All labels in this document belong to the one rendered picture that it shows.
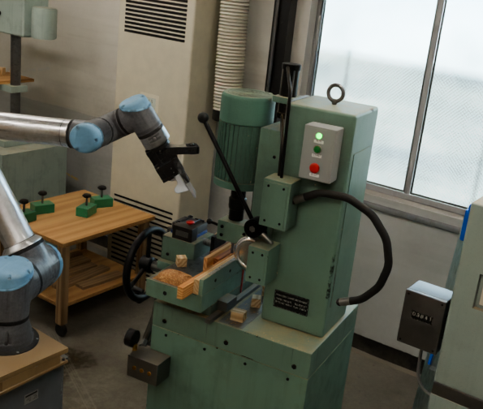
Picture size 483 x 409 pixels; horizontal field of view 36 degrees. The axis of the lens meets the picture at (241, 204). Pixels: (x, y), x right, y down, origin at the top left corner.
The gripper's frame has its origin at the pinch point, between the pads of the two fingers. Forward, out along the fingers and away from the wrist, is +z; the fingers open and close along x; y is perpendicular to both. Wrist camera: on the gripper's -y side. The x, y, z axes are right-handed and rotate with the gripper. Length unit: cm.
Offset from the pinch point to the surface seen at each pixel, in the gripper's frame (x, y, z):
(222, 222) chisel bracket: 3.1, -2.7, 14.3
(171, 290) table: 19.1, 22.1, 18.6
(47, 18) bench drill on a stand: -203, 26, -54
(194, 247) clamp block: -2.5, 10.3, 19.6
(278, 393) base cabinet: 40, 9, 58
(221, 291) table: 16.3, 9.1, 29.5
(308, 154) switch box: 34.0, -34.6, -4.5
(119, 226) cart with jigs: -133, 47, 47
